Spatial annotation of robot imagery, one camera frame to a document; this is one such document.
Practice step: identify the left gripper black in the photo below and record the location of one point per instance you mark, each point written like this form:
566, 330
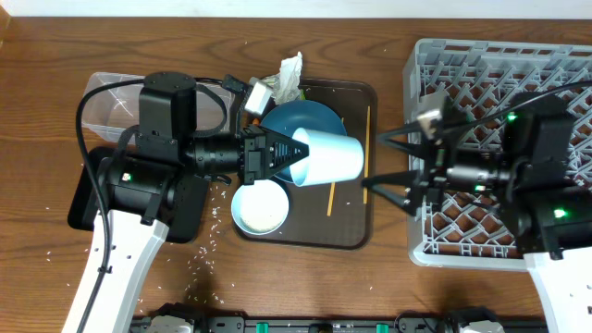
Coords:
258, 157

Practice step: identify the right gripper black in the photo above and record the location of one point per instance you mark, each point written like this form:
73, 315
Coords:
422, 178

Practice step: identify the dark blue bowl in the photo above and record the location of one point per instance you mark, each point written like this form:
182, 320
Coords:
287, 118

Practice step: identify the light blue cup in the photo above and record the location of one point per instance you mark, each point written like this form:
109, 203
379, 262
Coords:
331, 158

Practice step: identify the white tissue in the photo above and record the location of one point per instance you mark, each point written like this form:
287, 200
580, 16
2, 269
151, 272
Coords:
291, 67

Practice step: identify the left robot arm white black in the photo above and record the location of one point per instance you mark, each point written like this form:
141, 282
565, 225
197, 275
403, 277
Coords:
117, 267

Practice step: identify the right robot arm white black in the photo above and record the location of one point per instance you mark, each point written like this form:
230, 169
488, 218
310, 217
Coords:
547, 213

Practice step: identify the grey dishwasher rack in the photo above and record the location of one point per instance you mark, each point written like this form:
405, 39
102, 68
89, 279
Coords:
480, 77

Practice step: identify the light blue rice bowl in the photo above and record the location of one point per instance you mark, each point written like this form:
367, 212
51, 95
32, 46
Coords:
261, 208

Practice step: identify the yellow green snack wrapper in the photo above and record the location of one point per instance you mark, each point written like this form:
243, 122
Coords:
301, 94

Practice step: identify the brown serving tray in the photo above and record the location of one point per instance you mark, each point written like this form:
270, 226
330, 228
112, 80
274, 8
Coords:
350, 225

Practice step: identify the black tray bin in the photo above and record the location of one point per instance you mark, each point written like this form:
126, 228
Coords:
142, 190

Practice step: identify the clear plastic bin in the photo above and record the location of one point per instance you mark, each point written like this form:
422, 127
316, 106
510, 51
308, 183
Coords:
108, 113

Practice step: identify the black rail at table edge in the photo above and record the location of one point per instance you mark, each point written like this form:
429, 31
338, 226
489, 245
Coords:
177, 317

